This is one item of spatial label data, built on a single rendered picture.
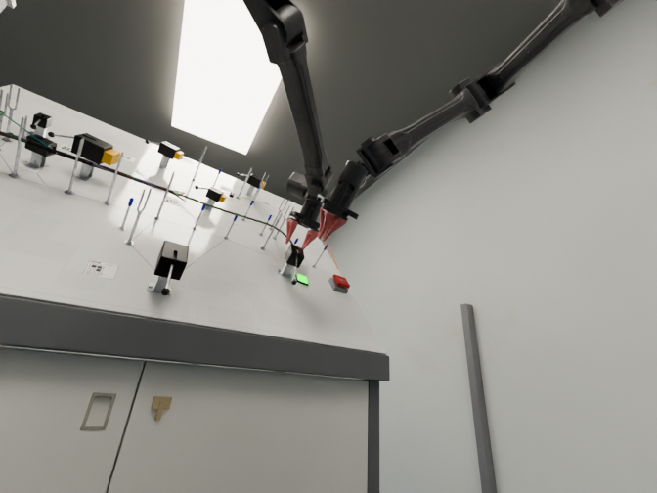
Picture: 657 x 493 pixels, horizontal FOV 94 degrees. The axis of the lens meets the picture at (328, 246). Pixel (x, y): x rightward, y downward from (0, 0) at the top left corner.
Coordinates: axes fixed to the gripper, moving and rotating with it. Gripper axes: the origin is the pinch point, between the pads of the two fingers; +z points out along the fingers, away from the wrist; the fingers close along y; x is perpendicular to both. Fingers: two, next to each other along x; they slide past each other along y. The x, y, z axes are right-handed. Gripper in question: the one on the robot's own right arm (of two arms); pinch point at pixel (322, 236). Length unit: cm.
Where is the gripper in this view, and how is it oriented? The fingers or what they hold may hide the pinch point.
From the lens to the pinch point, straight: 77.7
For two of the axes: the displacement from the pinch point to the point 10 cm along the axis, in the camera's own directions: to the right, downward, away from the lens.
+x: 2.7, 3.1, -9.1
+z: -4.5, 8.8, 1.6
